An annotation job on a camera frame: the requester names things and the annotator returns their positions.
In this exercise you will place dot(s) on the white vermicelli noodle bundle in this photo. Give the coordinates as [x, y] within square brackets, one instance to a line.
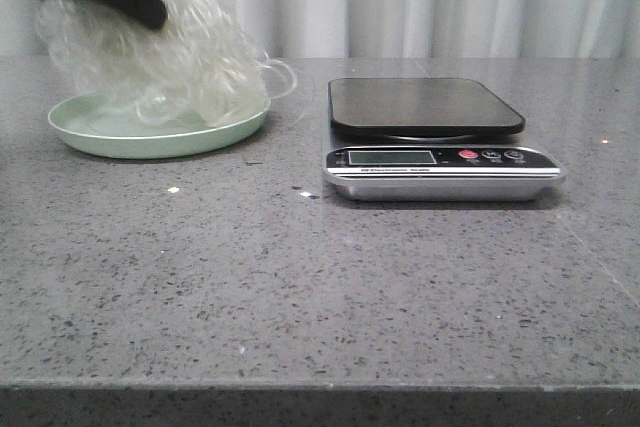
[200, 63]

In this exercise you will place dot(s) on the light green round plate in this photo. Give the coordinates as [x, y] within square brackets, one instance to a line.
[89, 124]

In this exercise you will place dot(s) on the silver black kitchen scale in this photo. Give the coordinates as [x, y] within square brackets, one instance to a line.
[429, 139]

